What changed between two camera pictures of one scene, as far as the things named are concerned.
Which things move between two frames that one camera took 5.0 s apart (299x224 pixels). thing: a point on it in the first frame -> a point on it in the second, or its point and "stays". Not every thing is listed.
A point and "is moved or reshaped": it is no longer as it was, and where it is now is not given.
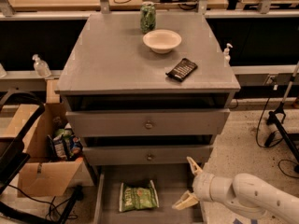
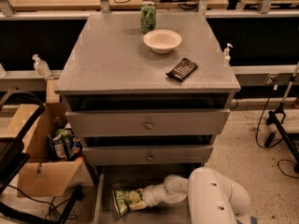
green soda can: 148,17 stays
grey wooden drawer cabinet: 148,92 stays
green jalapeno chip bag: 132,198 is moved or reshaped
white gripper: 202,186 -> 149,195
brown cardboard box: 40,175 stays
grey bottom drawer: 170,181 stays
